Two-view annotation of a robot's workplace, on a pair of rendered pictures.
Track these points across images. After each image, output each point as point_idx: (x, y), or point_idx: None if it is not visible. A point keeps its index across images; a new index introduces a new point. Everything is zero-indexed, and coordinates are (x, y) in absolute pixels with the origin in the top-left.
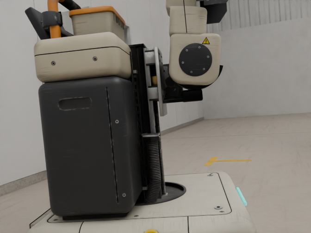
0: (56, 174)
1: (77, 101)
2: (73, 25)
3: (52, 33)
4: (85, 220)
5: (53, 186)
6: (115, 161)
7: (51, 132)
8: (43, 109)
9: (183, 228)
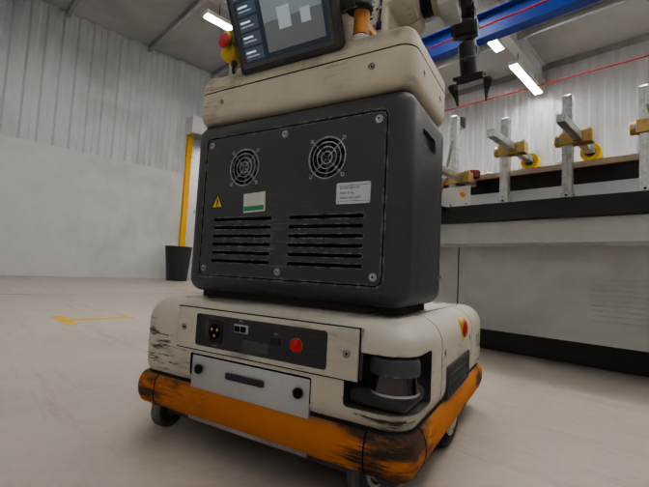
0: (414, 237)
1: (425, 140)
2: (351, 27)
3: (368, 22)
4: (411, 314)
5: (411, 254)
6: (439, 232)
7: (416, 169)
8: (414, 129)
9: (465, 314)
